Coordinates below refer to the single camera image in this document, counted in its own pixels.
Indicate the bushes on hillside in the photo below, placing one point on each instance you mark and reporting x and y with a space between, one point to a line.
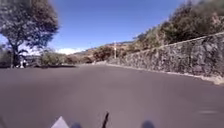
190 21

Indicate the wide-crowned tree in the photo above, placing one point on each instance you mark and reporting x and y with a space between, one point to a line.
28 23

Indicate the low green bush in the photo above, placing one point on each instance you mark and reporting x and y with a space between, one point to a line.
52 58

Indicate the pale kerb strip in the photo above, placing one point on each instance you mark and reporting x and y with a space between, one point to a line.
200 77

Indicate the pale pole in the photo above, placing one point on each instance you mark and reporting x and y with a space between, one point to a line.
115 50

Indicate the robot's own part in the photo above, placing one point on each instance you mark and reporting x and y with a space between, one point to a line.
60 123
105 120

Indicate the grey stone wall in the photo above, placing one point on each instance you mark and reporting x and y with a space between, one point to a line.
180 56

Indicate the grey asphalt road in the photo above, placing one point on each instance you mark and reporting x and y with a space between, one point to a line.
100 93

